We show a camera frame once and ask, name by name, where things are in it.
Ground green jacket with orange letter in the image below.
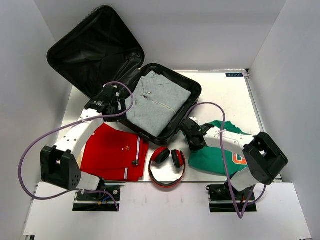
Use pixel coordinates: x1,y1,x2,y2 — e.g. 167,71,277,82
181,119,253,177

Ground grey zip hoodie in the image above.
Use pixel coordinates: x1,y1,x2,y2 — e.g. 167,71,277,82
126,71,191,138

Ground red black headphones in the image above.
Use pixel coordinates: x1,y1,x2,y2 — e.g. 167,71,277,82
148,146,187,189

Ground red polo shirt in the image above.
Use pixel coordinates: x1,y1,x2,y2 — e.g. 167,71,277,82
80,124,149,182

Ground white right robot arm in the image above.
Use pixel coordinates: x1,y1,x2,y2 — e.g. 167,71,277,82
179,118,289,200

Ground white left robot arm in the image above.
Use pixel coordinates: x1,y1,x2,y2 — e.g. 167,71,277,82
40,81,128,200

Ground black open suitcase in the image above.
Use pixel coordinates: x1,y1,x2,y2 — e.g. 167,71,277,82
47,5,202,146

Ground blue label sticker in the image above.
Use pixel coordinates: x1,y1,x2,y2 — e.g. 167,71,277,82
225,72,244,78

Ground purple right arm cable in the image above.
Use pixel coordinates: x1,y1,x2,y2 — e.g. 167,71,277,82
182,101,267,220

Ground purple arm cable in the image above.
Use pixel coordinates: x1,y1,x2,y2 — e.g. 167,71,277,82
182,101,267,220
17,81,134,212

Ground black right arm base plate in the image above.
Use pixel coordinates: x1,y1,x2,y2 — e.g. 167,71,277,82
206,184,258,213

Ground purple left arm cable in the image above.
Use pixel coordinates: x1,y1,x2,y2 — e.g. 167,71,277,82
17,81,134,212

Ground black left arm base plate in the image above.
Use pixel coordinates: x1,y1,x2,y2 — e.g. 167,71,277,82
72,182,125,212

